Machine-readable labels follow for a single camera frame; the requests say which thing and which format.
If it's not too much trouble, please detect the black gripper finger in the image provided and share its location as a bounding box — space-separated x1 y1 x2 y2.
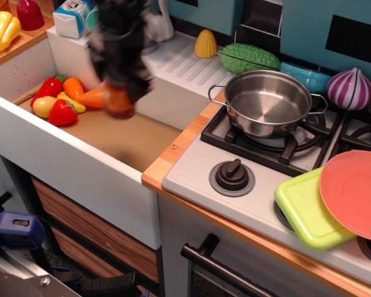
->
91 52 111 81
127 79 152 104

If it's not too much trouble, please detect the stainless steel pot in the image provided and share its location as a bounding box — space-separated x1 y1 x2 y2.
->
208 70 328 139

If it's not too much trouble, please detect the pink plastic plate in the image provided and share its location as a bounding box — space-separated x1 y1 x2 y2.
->
320 150 371 240

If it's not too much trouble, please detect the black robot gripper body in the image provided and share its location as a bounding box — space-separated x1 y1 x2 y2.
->
88 18 151 87

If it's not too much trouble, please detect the blue toy bowl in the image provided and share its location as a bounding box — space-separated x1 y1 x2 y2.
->
279 62 332 94

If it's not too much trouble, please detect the orange toy carrot upper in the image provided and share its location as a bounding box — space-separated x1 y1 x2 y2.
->
63 77 84 101

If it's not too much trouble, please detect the orange toy carrot lower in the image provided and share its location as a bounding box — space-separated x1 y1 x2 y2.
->
77 88 104 108

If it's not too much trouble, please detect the black stove grate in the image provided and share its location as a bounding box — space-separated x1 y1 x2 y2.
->
200 97 371 177

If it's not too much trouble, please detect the teal plastic cup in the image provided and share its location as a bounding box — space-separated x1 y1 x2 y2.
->
86 6 98 31

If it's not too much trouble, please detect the brown cardboard sheet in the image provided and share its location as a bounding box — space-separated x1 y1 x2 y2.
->
12 90 181 176

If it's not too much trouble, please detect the purple toy onion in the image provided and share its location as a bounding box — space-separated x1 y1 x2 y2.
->
326 67 371 111

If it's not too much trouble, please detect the red toy chili pepper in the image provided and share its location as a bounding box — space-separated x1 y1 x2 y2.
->
30 74 64 107

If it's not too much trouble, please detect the grey toy faucet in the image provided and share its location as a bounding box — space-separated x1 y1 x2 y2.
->
142 0 174 55

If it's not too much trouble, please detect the black oven door handle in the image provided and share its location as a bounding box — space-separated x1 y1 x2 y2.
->
181 233 277 296

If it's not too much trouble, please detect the toy milk carton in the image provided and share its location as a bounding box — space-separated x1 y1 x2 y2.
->
53 1 95 39

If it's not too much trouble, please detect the yellow toy corn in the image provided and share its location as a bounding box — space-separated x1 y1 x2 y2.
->
194 29 218 58

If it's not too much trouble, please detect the yellow toy banana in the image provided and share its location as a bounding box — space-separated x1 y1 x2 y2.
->
56 91 86 113

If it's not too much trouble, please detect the orange toy bean can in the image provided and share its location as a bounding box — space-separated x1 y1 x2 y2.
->
104 83 135 119

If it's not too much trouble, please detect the green toy bitter gourd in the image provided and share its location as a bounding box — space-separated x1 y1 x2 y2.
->
217 43 281 74

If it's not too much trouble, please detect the dark red toy dome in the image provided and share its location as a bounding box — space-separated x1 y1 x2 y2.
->
17 0 45 31

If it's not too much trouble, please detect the yellow toy potato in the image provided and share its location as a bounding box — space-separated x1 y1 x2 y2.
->
32 96 57 118

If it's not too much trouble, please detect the white toy sink basin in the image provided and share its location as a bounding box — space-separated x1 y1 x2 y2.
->
0 28 230 249

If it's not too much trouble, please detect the orange toy carrot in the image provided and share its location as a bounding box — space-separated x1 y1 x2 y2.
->
77 88 104 108
63 77 84 101

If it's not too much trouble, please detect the lime green plastic lid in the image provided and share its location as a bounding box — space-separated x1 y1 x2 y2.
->
275 168 356 251

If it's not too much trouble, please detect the wooden drawer front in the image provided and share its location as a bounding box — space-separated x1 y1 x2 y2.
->
32 177 159 286

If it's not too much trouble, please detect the red toy bell pepper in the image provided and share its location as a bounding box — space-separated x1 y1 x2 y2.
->
48 99 78 126

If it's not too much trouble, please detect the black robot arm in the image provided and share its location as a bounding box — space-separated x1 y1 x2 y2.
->
87 1 151 103

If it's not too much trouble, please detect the black stove knob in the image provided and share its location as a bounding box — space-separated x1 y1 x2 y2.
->
209 158 255 197

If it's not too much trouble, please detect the yellow toy bell pepper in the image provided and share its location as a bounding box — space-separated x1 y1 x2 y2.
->
0 11 21 52

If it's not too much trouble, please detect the blue clamp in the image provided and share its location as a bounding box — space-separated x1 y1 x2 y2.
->
0 211 45 250

